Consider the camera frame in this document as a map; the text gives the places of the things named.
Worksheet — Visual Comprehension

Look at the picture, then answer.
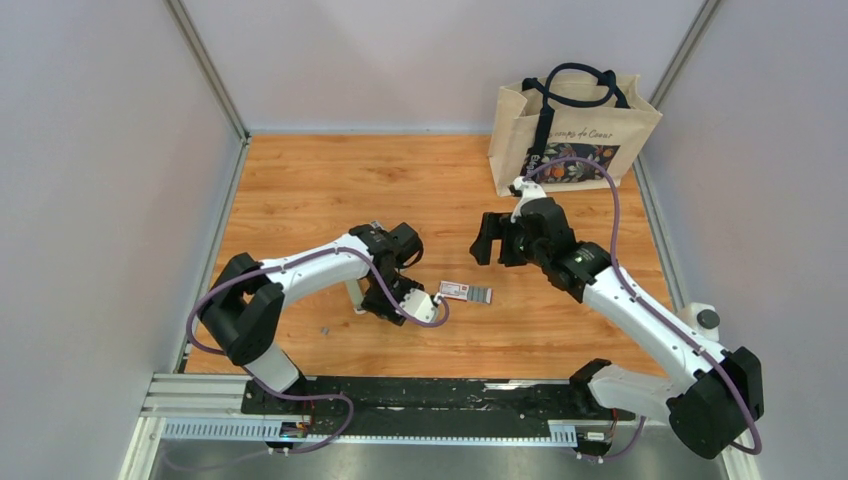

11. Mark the white bottle black cap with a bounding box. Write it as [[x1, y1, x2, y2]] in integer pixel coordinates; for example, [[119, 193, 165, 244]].
[[677, 302, 721, 342]]

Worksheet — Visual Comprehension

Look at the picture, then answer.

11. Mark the red white staple box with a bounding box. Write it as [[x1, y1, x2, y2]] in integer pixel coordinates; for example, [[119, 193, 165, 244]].
[[439, 281, 493, 305]]

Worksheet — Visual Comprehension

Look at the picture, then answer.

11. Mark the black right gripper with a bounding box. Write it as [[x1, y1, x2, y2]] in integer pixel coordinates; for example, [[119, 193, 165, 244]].
[[469, 213, 548, 270]]

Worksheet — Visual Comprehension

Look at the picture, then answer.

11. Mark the beige tote bag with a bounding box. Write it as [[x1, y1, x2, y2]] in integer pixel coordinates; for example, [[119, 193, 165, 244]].
[[488, 62, 662, 196]]

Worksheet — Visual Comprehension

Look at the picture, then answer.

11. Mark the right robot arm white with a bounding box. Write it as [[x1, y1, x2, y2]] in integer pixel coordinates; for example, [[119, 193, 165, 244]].
[[469, 198, 764, 459]]

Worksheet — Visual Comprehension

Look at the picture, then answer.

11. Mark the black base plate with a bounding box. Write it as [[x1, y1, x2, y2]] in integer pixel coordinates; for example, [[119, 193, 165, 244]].
[[241, 376, 635, 438]]

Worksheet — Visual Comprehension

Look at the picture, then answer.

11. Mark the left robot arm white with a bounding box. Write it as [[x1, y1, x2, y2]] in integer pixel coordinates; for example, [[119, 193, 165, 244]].
[[191, 222, 440, 415]]

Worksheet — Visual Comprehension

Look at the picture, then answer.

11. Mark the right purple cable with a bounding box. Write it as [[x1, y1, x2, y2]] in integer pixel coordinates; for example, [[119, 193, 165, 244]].
[[519, 156, 763, 463]]

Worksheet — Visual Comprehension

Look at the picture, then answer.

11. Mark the slotted aluminium rail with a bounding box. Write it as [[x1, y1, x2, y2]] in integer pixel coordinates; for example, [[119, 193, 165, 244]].
[[142, 374, 635, 447]]

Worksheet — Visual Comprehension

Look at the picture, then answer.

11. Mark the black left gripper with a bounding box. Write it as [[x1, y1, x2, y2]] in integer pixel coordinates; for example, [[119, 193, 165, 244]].
[[362, 271, 425, 328]]

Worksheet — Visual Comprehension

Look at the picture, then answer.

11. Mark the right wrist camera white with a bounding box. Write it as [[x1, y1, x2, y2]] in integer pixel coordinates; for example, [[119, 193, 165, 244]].
[[510, 176, 547, 223]]

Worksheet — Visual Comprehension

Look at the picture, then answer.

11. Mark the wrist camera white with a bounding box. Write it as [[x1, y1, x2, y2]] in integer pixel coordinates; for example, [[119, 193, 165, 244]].
[[400, 289, 439, 326], [510, 176, 547, 223]]

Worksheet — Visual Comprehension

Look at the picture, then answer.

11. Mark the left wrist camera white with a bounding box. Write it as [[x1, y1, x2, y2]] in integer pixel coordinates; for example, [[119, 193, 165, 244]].
[[400, 289, 439, 326]]

